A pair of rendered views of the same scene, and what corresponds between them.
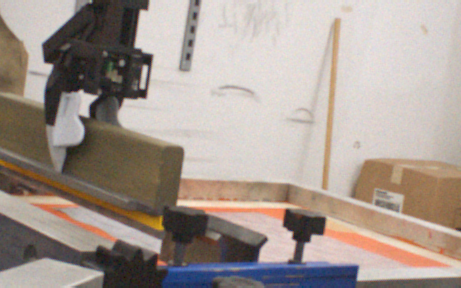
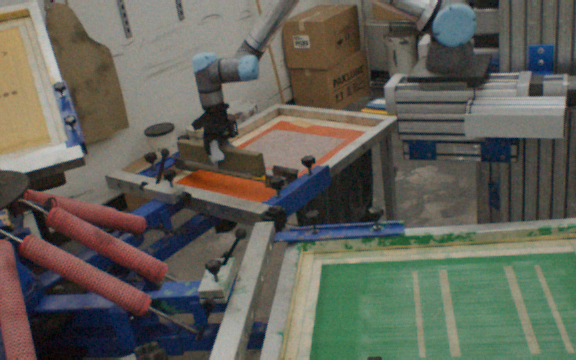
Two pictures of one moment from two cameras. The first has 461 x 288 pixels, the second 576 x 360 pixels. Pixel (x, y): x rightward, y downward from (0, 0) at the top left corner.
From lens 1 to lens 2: 96 cm
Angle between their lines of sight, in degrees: 20
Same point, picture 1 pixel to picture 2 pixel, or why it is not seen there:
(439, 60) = not seen: outside the picture
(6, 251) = (232, 215)
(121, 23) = (223, 116)
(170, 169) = (260, 161)
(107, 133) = (232, 153)
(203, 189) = (249, 127)
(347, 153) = not seen: hidden behind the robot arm
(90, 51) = (216, 129)
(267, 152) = (235, 40)
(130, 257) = (275, 211)
